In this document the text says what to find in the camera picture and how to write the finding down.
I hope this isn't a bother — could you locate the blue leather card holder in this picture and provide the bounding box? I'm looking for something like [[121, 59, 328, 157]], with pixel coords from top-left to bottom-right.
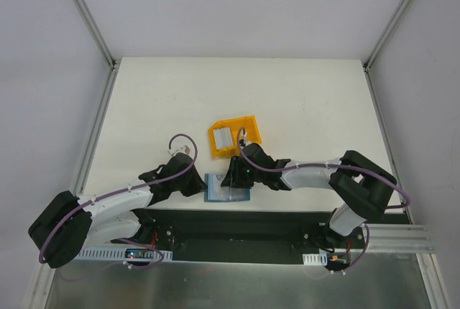
[[204, 173, 239, 203]]

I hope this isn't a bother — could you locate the yellow plastic bin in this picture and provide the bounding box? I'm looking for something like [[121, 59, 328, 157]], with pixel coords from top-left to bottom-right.
[[208, 115, 262, 159]]

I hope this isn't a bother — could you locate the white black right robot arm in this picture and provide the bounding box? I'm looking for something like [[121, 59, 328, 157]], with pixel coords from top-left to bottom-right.
[[221, 143, 397, 248]]

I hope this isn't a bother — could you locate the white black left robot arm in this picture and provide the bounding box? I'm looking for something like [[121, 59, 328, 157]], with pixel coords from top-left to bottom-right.
[[28, 152, 207, 269]]

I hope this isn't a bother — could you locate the stack of white cards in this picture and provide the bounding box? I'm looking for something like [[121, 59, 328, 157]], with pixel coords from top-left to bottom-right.
[[213, 127, 234, 151]]

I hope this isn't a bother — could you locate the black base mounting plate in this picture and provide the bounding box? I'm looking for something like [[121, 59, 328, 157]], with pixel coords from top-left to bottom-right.
[[131, 209, 369, 265]]

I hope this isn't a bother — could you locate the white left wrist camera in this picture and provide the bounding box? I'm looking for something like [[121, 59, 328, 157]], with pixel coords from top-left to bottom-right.
[[168, 145, 190, 157]]

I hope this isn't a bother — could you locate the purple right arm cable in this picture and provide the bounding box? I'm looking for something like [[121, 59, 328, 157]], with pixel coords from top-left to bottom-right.
[[236, 127, 412, 211]]

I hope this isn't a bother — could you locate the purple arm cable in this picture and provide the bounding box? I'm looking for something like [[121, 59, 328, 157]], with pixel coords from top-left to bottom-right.
[[38, 134, 200, 265], [236, 127, 412, 211]]

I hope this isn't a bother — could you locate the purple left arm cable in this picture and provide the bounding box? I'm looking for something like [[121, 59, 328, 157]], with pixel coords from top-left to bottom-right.
[[38, 134, 200, 265]]

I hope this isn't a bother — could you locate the white slotted cable duct right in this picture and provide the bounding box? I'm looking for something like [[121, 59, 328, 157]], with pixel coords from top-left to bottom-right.
[[302, 253, 328, 267]]

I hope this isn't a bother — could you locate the white slotted cable duct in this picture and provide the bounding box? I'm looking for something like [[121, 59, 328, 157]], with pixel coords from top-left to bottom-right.
[[302, 253, 328, 267], [75, 246, 173, 262]]

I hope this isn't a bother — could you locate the white slotted cable duct left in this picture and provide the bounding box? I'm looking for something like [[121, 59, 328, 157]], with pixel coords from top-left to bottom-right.
[[75, 246, 173, 262]]

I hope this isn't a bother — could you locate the aluminium frame rail left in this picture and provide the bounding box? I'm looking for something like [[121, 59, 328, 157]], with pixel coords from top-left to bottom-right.
[[72, 0, 117, 69]]

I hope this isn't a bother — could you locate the aluminium frame rail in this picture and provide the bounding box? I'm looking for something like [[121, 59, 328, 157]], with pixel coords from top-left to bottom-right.
[[362, 0, 414, 73], [72, 0, 117, 69]]

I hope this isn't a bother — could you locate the aluminium frame rail right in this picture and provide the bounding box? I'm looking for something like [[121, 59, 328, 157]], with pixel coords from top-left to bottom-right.
[[362, 0, 414, 73]]

